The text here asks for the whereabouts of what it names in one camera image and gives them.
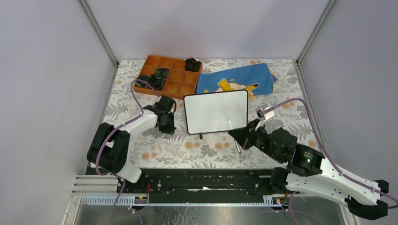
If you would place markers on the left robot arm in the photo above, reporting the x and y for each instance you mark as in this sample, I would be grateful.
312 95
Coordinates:
110 145

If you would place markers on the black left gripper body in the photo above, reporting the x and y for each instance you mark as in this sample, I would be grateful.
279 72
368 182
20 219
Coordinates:
168 125

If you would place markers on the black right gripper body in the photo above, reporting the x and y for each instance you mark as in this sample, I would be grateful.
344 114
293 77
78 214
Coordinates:
255 137

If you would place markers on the left aluminium frame post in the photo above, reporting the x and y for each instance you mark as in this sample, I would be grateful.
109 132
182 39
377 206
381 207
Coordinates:
84 4

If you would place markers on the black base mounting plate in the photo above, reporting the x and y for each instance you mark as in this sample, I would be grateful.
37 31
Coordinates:
256 181

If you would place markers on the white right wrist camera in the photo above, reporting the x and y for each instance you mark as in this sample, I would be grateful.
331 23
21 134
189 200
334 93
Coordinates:
262 115

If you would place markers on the slotted cable duct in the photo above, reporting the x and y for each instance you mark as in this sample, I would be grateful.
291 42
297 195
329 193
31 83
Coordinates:
108 190

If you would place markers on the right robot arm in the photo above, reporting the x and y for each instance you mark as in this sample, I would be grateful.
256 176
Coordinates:
309 171

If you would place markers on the black framed whiteboard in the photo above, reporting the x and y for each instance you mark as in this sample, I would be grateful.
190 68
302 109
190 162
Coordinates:
216 112

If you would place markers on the blue cartoon cloth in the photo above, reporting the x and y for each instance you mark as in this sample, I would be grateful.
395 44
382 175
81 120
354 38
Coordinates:
256 79

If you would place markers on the aluminium frame post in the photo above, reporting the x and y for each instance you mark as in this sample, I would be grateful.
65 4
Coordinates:
315 31
84 4

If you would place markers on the floral tablecloth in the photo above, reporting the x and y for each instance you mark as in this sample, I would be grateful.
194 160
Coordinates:
153 149

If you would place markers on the right aluminium frame post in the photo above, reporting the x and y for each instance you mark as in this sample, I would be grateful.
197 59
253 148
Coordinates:
315 31

